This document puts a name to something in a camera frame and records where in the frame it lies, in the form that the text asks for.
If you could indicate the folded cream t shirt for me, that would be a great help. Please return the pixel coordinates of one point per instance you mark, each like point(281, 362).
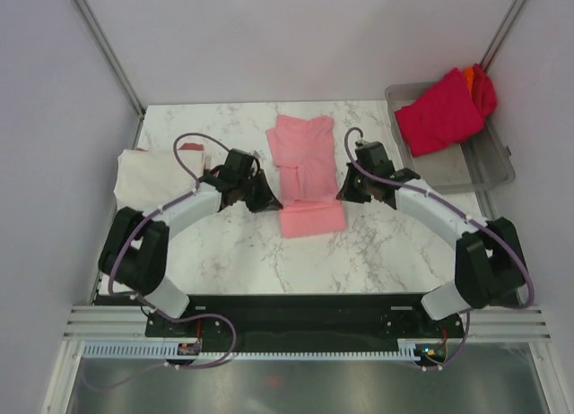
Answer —
point(147, 179)

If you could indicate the pink t shirt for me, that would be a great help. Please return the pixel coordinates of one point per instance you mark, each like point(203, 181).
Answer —
point(304, 152)

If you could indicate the white slotted cable duct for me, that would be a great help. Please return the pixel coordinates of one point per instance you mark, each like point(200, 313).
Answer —
point(162, 350)

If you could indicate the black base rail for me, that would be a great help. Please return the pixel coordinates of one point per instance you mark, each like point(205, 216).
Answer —
point(359, 321)

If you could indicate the right aluminium corner profile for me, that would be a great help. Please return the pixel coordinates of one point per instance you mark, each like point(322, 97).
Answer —
point(502, 33)

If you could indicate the aluminium corner profile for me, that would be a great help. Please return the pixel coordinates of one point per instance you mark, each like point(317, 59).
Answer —
point(502, 33)
point(109, 55)

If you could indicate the left aluminium corner profile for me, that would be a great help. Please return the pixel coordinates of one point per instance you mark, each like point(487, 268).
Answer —
point(109, 55)

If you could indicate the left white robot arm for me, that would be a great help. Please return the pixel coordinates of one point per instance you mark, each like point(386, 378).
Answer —
point(135, 252)

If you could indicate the orange t shirt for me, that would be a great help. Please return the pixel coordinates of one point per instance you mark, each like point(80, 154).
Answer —
point(468, 74)

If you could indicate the grey plastic tray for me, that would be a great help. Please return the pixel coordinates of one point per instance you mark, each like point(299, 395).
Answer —
point(477, 165)

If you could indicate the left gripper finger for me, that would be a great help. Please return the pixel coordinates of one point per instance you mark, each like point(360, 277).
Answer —
point(257, 206)
point(264, 191)

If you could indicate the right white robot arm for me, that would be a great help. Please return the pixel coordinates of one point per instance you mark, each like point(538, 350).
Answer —
point(489, 262)

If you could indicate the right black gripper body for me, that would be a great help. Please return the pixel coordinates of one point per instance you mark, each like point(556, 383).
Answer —
point(369, 181)

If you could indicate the folded dark red t shirt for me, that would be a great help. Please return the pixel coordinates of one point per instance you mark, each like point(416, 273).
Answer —
point(190, 154)

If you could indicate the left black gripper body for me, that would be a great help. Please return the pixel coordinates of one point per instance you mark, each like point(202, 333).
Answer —
point(245, 185)

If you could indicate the crimson t shirt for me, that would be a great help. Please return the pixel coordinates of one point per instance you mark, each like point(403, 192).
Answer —
point(443, 115)

